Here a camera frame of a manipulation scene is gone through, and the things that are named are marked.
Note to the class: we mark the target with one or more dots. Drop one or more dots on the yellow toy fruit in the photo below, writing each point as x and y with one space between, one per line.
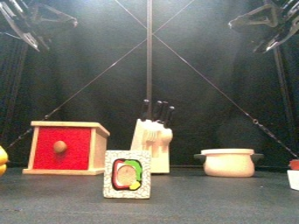
2 160

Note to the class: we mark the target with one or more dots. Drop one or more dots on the red drawer with wooden knob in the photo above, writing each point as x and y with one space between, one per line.
76 151

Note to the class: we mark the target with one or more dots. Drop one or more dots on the vertical metal frame pole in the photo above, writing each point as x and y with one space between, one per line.
150 58

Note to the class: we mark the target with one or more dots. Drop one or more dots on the black cloth backdrop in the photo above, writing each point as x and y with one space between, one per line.
218 58

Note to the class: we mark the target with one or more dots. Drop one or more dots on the slanted black frame pole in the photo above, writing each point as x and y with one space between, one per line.
283 93

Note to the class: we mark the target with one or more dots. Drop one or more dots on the white maki sushi roll toy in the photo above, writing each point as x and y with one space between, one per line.
127 175

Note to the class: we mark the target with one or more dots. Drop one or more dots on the red and white salmon sushi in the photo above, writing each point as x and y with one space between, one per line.
294 178

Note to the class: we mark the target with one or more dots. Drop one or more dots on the white wooden knife block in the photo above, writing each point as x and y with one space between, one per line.
159 157

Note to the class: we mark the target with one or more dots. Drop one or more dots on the wooden toy box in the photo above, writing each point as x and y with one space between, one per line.
99 145

